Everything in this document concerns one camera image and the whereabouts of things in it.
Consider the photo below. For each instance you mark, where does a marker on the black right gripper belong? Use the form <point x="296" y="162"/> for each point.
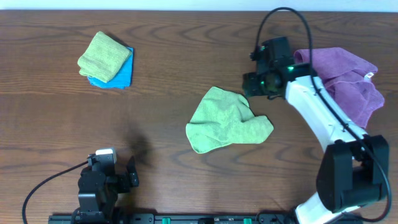
<point x="249" y="85"/>

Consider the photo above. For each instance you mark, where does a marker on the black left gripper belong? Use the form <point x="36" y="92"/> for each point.
<point x="129" y="182"/>

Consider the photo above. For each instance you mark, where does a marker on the light green microfiber cloth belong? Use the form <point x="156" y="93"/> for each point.
<point x="223" y="118"/>

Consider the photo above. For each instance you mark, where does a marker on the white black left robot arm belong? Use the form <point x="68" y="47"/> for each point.
<point x="99" y="186"/>

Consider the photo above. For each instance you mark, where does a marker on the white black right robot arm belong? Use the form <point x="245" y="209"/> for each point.
<point x="352" y="182"/>

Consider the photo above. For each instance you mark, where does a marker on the purple microfiber cloth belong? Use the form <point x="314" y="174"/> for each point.
<point x="347" y="78"/>

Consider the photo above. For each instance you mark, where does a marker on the folded blue cloth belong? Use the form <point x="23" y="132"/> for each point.
<point x="122" y="79"/>

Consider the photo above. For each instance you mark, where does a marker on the folded green cloth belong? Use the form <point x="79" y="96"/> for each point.
<point x="103" y="58"/>

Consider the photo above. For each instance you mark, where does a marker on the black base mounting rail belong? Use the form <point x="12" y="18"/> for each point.
<point x="147" y="218"/>

